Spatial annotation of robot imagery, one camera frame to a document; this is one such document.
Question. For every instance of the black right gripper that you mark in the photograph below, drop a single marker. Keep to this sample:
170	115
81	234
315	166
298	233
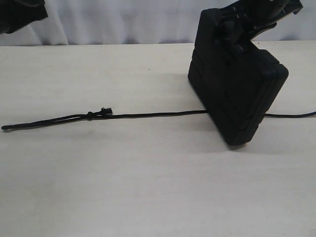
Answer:
243	20

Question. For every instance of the black plastic carry case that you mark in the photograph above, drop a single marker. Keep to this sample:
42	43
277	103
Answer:
236	92

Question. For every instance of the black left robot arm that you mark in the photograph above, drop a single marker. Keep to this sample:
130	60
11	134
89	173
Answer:
16	14

